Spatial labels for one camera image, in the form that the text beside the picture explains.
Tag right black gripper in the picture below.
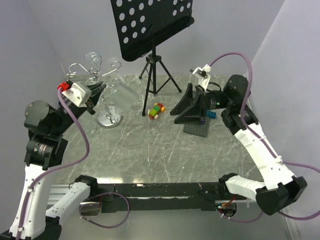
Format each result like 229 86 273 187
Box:
170 83 233 125

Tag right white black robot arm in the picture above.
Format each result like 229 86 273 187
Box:
170 74 307 216

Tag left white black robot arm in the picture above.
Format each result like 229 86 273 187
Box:
0 80 106 240

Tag chrome wine glass rack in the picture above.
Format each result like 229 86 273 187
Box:
67 63 123 129

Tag blue lego brick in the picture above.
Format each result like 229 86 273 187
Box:
206 110 217 119

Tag grey lego baseplate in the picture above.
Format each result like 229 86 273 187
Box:
183 119 210 137

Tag colourful lego toy car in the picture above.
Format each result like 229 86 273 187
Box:
147 103 165 120

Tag black perforated music stand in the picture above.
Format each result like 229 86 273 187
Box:
110 0 195 116

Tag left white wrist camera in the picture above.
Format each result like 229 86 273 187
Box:
57 81 92 106

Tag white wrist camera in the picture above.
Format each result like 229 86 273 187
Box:
189 64 212 91
57 81 92 106

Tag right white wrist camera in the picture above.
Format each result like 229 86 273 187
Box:
189 64 212 91

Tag purple cable loop under rail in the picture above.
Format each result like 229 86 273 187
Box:
78 191 131 229

